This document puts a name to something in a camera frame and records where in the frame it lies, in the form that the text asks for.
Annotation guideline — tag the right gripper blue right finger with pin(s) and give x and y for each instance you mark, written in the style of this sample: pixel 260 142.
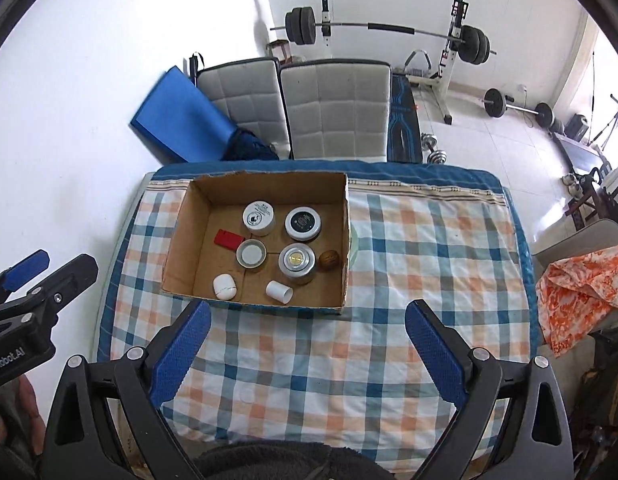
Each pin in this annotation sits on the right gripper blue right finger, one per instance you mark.
pixel 441 349

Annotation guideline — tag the open cardboard box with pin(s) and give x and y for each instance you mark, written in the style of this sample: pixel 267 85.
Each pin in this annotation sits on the open cardboard box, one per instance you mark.
pixel 212 203

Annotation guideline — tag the plaid checkered tablecloth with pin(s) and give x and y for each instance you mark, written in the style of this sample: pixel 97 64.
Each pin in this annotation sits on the plaid checkered tablecloth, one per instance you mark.
pixel 345 377

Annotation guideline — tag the brown walnut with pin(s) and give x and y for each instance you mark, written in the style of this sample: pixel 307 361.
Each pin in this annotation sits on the brown walnut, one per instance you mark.
pixel 329 260

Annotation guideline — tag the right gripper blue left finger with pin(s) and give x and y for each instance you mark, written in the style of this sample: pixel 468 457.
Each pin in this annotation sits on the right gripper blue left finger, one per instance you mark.
pixel 174 349

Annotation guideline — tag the dark wooden chair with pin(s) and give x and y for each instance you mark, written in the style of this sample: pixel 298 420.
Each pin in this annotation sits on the dark wooden chair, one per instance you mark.
pixel 590 199

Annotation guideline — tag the white oval earbud case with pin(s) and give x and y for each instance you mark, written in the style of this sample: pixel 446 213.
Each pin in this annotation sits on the white oval earbud case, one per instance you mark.
pixel 224 287

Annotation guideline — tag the dumbbell on floor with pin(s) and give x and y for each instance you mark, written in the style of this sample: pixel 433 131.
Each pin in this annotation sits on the dumbbell on floor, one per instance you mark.
pixel 435 155

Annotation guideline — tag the black white cosmetic compact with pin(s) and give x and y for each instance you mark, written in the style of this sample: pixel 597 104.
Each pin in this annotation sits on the black white cosmetic compact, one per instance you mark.
pixel 303 224

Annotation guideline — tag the beige armchair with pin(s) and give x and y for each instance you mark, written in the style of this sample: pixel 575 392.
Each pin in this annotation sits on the beige armchair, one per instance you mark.
pixel 599 235

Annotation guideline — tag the grey padded chair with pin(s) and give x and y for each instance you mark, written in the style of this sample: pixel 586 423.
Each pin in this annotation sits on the grey padded chair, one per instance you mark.
pixel 249 93
pixel 337 109

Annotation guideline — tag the olive jar lid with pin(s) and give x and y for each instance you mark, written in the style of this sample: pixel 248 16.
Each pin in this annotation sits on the olive jar lid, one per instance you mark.
pixel 251 254

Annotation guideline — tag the blue yoga mat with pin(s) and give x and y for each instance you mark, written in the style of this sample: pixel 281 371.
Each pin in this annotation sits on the blue yoga mat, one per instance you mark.
pixel 179 118

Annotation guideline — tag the grey padded chair left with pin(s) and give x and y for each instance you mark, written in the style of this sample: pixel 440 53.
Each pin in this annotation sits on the grey padded chair left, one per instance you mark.
pixel 249 93

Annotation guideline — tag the white weight bench rack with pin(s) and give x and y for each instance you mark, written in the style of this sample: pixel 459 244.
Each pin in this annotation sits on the white weight bench rack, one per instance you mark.
pixel 437 78

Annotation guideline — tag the metal perforated cup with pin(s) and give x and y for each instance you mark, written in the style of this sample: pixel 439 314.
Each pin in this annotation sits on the metal perforated cup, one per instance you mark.
pixel 298 262

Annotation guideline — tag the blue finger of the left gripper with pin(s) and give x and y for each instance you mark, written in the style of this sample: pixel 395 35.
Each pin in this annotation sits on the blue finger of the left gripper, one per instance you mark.
pixel 25 270

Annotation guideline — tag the orange patterned cloth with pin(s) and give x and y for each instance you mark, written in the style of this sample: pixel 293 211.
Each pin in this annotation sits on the orange patterned cloth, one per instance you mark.
pixel 575 294

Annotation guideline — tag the red card case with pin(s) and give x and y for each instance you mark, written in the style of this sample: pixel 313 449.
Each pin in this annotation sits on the red card case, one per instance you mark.
pixel 228 240

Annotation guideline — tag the small white cylinder cap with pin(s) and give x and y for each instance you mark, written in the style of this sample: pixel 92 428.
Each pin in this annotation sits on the small white cylinder cap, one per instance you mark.
pixel 279 292

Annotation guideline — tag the small barbell on floor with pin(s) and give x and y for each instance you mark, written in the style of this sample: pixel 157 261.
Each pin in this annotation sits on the small barbell on floor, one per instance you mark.
pixel 496 104

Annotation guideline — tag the person's left hand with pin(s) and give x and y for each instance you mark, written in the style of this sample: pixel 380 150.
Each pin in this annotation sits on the person's left hand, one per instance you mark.
pixel 21 423

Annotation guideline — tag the grey padded chair right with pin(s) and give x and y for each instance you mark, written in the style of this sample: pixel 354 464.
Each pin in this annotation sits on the grey padded chair right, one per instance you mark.
pixel 337 109

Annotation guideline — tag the white round jar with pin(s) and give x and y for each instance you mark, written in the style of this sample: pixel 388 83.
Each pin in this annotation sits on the white round jar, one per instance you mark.
pixel 259 218

